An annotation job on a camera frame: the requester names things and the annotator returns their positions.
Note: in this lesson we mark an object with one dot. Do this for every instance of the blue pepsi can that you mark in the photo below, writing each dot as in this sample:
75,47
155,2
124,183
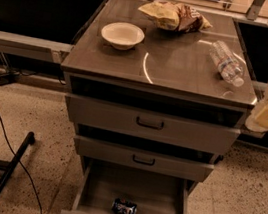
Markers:
121,206

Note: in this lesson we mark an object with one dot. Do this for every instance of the grey drawer cabinet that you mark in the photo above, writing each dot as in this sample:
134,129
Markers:
169,73

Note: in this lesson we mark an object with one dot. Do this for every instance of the open bottom grey drawer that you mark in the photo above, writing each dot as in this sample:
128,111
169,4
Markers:
153,193

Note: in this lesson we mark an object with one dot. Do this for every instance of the middle grey drawer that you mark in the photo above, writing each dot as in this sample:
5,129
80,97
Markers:
142,159

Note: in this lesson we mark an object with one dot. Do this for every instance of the top grey drawer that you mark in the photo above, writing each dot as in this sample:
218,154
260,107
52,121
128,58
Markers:
150,125

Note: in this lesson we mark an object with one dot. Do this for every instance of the clear plastic water bottle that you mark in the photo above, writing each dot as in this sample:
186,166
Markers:
228,66

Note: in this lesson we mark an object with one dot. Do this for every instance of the yellow brown chip bag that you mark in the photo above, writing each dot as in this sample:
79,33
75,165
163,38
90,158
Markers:
176,17

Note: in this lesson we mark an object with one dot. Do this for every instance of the white bowl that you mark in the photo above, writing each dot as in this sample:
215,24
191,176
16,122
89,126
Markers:
122,36

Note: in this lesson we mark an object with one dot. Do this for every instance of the grey desk rail left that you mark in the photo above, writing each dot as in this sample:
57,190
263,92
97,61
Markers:
34,48

